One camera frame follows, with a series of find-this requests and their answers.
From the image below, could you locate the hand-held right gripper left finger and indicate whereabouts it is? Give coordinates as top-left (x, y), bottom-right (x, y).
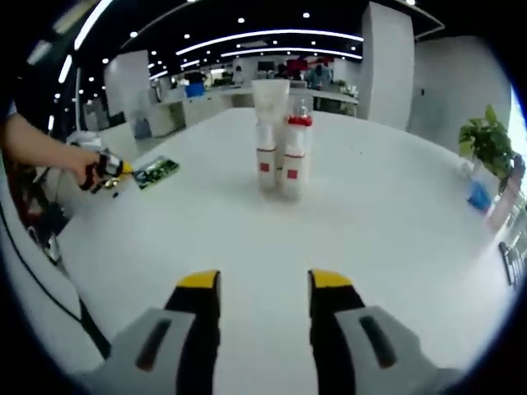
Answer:
top-left (82, 269), bottom-right (222, 395)

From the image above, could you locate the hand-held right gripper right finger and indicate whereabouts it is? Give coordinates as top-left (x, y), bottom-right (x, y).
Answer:
top-left (307, 268), bottom-right (469, 395)

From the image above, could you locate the small white skincare bottle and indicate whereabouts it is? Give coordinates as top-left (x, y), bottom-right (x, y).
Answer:
top-left (254, 121), bottom-right (278, 193)
top-left (282, 129), bottom-right (309, 202)

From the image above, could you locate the white skincare tube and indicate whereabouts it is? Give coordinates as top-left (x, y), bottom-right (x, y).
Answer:
top-left (250, 78), bottom-right (292, 128)

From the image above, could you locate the large red-collared skincare bottle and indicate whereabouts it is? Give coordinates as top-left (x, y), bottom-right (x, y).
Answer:
top-left (285, 92), bottom-right (315, 184)

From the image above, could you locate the green and black packet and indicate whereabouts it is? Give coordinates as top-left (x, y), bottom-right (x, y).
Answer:
top-left (133, 153), bottom-right (181, 191)

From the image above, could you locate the long white office desk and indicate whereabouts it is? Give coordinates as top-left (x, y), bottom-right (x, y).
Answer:
top-left (147, 84), bottom-right (359, 137)

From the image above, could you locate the person's white shirt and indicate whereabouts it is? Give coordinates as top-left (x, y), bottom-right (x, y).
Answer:
top-left (0, 201), bottom-right (112, 371)

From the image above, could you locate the long ceiling light strip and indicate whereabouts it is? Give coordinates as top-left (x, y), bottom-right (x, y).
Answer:
top-left (75, 0), bottom-right (118, 42)

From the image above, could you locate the black flat device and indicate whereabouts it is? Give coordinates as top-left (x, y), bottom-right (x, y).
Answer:
top-left (497, 239), bottom-right (527, 286)

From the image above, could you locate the blue plastic packet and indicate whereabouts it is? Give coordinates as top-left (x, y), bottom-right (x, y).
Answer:
top-left (466, 179), bottom-right (494, 211)

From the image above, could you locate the potted green plant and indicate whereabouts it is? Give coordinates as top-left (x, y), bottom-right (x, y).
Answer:
top-left (458, 104), bottom-right (518, 184)

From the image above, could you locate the black cable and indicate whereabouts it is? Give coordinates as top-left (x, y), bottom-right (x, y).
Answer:
top-left (0, 201), bottom-right (83, 323)

